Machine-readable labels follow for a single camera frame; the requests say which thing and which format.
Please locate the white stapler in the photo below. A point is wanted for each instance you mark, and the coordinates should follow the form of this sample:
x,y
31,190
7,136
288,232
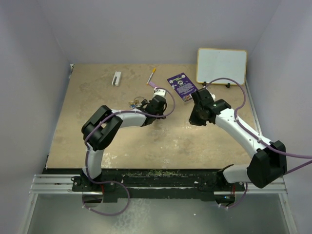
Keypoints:
x,y
116,78

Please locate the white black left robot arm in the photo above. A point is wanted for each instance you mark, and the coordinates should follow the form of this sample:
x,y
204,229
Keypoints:
x,y
100,129

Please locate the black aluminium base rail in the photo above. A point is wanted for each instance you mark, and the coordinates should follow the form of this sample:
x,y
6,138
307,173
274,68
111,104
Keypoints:
x,y
202,184

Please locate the pink translucent lead case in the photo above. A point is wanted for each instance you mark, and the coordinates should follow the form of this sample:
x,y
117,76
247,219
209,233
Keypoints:
x,y
155,87

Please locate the large metal keyring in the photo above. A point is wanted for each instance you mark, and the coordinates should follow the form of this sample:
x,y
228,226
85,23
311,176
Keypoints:
x,y
138,101

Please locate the black whiteboard stand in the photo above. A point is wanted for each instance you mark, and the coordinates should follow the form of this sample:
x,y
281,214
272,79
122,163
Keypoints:
x,y
206,84

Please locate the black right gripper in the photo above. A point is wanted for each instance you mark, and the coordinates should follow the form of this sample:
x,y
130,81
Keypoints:
x,y
194,120

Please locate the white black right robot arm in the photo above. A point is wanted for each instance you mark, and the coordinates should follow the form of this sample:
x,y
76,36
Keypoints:
x,y
268,161

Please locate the yellow capped marker pen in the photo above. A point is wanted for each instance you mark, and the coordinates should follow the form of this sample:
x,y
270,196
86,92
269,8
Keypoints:
x,y
150,77

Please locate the yellow framed whiteboard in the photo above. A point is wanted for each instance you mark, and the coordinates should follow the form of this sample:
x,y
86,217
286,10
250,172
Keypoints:
x,y
221,66

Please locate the purple paperback book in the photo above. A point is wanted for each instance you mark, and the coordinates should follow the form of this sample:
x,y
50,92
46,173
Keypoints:
x,y
183,86

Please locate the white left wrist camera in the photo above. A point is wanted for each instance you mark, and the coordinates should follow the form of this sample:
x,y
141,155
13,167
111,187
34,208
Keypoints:
x,y
159,92

